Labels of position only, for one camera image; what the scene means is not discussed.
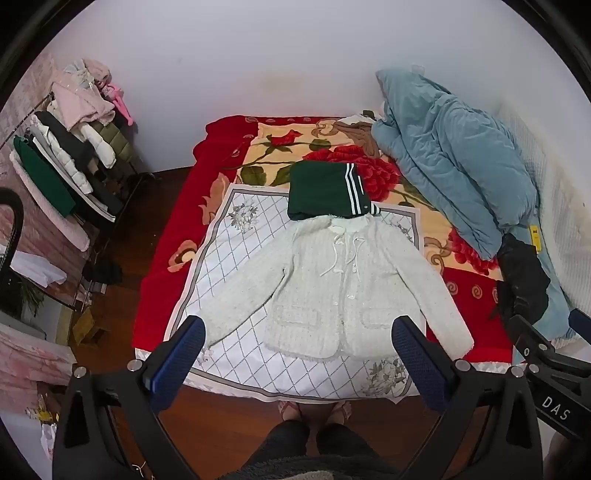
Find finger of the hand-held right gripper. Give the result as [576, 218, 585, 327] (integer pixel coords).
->
[503, 314, 561, 370]
[569, 308, 591, 335]

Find black curved tube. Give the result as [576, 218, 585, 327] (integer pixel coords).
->
[0, 187, 25, 278]

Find green hanging garment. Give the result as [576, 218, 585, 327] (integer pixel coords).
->
[13, 136, 77, 217]

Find olive puffer jacket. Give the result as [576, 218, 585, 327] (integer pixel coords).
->
[99, 121, 139, 162]

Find cardboard box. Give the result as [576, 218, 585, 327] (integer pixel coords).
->
[71, 307, 112, 347]

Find brown cloth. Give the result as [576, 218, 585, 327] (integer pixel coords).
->
[335, 117, 382, 153]

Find white checked floral sheet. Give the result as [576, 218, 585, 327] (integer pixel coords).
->
[164, 185, 423, 402]

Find green plant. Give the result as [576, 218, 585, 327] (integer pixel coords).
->
[18, 277, 44, 319]

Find blue quilted comforter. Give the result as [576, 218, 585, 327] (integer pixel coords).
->
[372, 67, 573, 342]

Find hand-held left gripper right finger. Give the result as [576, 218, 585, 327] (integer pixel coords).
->
[392, 315, 546, 480]

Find pink hanger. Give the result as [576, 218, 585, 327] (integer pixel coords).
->
[104, 83, 136, 125]

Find black item on floor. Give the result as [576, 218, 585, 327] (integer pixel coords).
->
[83, 258, 123, 284]

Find pink jacket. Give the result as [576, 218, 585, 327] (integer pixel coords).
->
[51, 60, 116, 132]

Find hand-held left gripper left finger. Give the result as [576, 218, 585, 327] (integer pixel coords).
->
[52, 316, 206, 480]

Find black cloth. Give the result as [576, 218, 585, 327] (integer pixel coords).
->
[492, 233, 551, 324]

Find white plastic bag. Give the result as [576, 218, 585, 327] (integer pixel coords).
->
[41, 422, 58, 462]

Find metal clothes rack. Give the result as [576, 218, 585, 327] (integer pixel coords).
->
[0, 92, 155, 222]

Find white puffer jacket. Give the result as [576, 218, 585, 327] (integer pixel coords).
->
[34, 111, 116, 195]

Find pink patterned cloth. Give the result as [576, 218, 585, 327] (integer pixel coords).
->
[0, 323, 77, 411]

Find white cloth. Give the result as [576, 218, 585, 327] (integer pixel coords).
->
[9, 254, 68, 287]

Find person's legs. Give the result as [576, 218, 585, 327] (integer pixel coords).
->
[233, 420, 402, 480]

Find red floral blanket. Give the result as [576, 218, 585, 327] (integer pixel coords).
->
[131, 115, 527, 365]

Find green folded garment white stripes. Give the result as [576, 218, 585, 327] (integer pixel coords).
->
[287, 161, 382, 221]

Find person's feet in sandals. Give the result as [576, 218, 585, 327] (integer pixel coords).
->
[277, 401, 303, 423]

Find pink fluffy garment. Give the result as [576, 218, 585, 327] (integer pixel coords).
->
[9, 152, 90, 252]

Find white fuzzy cardigan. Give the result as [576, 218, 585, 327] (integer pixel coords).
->
[203, 217, 475, 361]

